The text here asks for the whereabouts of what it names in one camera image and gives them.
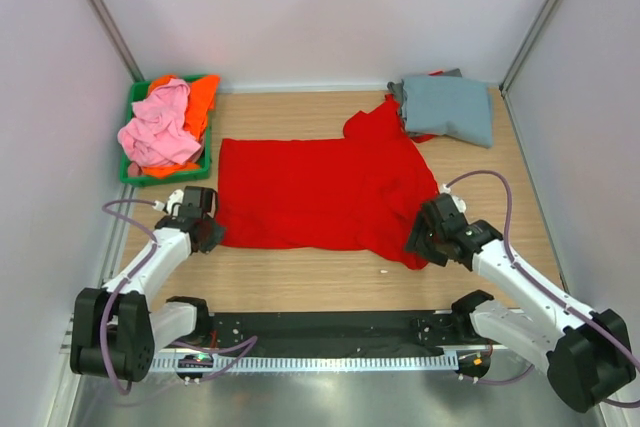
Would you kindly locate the slotted cable duct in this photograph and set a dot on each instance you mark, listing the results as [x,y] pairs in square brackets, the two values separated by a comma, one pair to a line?
[179,362]

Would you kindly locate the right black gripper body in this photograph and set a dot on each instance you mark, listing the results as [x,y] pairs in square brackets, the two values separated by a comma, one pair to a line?
[434,240]

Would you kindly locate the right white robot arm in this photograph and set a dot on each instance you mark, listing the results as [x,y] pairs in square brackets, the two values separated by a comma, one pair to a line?
[584,354]

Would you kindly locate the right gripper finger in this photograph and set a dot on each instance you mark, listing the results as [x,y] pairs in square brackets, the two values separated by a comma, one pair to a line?
[436,255]
[419,241]

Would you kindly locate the folded dark grey t-shirt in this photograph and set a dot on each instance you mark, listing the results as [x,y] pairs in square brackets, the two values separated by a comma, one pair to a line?
[427,101]

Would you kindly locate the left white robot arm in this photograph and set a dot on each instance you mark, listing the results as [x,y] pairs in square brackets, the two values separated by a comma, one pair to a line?
[115,334]

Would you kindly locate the red t-shirt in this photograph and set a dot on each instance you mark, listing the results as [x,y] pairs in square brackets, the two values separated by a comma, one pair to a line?
[425,137]
[360,192]

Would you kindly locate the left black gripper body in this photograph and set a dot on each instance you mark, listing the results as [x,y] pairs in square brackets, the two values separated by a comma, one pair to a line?
[205,218]

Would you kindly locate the pink t-shirt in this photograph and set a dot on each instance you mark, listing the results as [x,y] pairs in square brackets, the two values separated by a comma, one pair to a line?
[155,136]

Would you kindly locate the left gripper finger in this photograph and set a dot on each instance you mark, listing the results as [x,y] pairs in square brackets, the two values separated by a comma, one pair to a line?
[219,230]
[203,239]

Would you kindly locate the folded red t-shirt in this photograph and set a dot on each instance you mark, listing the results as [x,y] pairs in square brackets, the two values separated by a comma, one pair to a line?
[425,137]

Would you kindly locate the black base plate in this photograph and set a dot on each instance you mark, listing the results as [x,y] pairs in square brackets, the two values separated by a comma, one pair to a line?
[341,335]

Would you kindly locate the orange t-shirt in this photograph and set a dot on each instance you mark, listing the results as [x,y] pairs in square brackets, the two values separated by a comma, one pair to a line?
[201,101]

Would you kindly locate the left aluminium corner post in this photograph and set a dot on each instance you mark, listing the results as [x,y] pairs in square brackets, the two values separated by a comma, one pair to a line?
[113,33]

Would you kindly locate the folded grey-blue t-shirt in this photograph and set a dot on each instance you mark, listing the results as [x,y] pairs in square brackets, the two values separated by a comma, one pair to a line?
[473,120]

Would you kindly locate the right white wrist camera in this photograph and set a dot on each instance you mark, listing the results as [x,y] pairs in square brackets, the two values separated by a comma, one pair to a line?
[455,197]

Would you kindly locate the aluminium corner post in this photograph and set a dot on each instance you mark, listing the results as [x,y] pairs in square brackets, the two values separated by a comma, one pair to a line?
[540,22]
[113,33]

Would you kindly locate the right aluminium corner post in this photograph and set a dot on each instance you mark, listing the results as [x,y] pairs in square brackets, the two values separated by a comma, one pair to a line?
[540,22]

